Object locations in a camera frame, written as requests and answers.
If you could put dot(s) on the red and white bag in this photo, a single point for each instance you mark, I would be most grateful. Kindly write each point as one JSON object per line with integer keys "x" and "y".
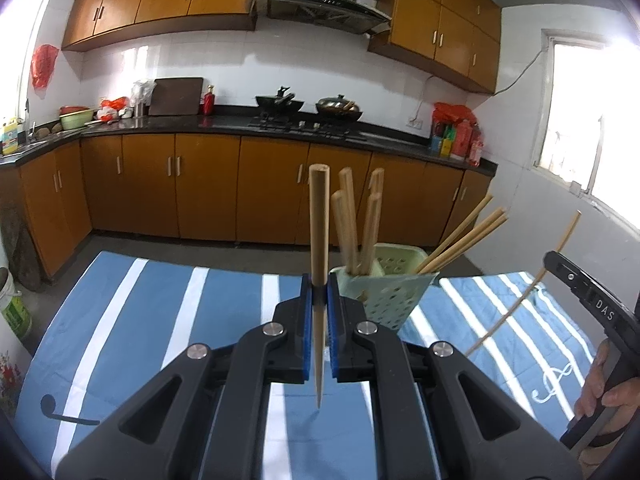
{"x": 114, "y": 110}

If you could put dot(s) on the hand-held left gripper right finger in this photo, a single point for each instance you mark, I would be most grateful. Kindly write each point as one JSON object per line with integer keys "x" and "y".
{"x": 333, "y": 330}

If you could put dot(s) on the wok with lid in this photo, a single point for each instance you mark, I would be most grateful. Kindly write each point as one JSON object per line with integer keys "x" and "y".
{"x": 339, "y": 107}

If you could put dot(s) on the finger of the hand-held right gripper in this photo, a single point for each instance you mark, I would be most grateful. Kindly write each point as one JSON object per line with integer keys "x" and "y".
{"x": 590, "y": 295}

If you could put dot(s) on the wooden chopstick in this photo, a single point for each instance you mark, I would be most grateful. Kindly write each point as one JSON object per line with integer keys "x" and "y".
{"x": 348, "y": 210}
{"x": 460, "y": 239}
{"x": 500, "y": 322}
{"x": 462, "y": 225}
{"x": 377, "y": 180}
{"x": 370, "y": 235}
{"x": 466, "y": 245}
{"x": 319, "y": 220}
{"x": 340, "y": 230}

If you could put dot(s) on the blue white striped tablecloth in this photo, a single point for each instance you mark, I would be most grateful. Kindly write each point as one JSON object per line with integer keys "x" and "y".
{"x": 150, "y": 320}

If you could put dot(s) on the gas stove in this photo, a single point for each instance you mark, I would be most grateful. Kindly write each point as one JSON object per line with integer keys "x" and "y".
{"x": 305, "y": 127}

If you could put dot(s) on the red basin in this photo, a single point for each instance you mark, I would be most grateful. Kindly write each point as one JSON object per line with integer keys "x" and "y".
{"x": 74, "y": 109}

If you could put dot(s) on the red plastic bag on hook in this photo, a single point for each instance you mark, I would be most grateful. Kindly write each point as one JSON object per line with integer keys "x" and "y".
{"x": 44, "y": 66}

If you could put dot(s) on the red bag with bottles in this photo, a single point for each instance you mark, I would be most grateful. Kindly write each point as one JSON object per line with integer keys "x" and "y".
{"x": 457, "y": 132}

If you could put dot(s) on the wooden upper cabinets beside hood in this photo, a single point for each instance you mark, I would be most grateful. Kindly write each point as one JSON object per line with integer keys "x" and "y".
{"x": 450, "y": 25}

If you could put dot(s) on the green perforated utensil holder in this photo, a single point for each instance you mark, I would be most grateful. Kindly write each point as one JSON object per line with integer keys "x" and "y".
{"x": 395, "y": 300}

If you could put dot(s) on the floral printed cloth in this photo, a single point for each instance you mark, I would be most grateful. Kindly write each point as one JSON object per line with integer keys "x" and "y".
{"x": 10, "y": 377}

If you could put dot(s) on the black wok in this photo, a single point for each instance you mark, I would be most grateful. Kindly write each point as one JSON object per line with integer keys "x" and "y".
{"x": 280, "y": 102}

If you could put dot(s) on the wooden upper kitchen cabinets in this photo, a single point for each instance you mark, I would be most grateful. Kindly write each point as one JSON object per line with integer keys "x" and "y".
{"x": 150, "y": 0}

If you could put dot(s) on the wooden kitchen cabinets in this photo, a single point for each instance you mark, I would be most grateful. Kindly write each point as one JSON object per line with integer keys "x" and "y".
{"x": 210, "y": 185}
{"x": 150, "y": 0}

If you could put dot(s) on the dark sack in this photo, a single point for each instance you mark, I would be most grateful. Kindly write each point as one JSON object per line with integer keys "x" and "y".
{"x": 22, "y": 250}

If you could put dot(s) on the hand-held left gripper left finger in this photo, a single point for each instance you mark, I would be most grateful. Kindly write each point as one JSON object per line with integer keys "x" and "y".
{"x": 306, "y": 330}

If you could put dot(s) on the person's right hand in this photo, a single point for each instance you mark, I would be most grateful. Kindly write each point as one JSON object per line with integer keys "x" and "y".
{"x": 592, "y": 385}

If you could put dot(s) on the green basin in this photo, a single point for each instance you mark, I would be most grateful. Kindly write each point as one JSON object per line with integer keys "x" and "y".
{"x": 76, "y": 121}

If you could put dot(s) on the red bottle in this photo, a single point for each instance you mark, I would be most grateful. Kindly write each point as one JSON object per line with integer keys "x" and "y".
{"x": 208, "y": 102}

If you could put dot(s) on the window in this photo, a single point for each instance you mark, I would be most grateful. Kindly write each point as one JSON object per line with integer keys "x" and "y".
{"x": 590, "y": 120}

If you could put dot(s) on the sink faucet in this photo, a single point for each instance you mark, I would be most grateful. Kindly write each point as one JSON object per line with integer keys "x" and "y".
{"x": 32, "y": 131}

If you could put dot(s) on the yellow detergent bottle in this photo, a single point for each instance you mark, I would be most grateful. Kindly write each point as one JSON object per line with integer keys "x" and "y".
{"x": 10, "y": 137}

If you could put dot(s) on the wall socket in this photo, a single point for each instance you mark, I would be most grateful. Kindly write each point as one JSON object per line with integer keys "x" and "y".
{"x": 415, "y": 122}

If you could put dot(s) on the black kitchen countertop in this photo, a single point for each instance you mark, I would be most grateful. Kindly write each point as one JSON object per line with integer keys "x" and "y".
{"x": 225, "y": 122}

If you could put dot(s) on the dark cutting board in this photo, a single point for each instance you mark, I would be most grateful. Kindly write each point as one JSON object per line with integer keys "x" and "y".
{"x": 176, "y": 96}

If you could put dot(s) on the wooden lower kitchen cabinets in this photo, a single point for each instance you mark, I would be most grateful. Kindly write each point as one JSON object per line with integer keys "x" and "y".
{"x": 210, "y": 185}

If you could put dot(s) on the white plastic bucket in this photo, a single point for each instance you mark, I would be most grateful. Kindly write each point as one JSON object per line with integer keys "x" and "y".
{"x": 14, "y": 305}

